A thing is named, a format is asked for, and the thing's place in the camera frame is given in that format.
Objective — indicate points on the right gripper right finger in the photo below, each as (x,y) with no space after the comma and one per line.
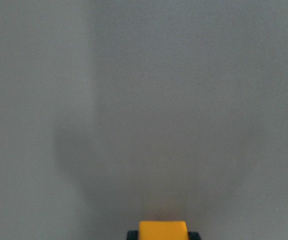
(193,235)

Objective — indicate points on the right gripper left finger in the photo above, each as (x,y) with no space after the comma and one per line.
(132,235)

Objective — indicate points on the orange block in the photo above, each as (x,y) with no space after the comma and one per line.
(162,230)

